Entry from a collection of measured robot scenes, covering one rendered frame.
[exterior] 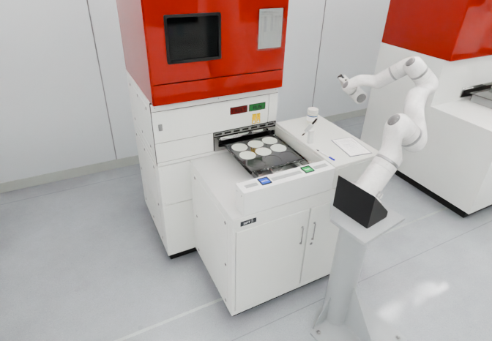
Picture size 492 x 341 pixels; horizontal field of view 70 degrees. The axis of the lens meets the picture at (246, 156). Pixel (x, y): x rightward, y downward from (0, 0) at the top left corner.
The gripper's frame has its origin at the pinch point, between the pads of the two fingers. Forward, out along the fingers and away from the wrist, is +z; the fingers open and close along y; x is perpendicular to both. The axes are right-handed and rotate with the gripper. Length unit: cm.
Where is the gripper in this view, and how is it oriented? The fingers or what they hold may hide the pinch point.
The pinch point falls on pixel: (340, 77)
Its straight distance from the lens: 262.4
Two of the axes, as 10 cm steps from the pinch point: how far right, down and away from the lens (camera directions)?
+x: 8.3, -5.3, -1.9
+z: -2.0, -5.9, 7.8
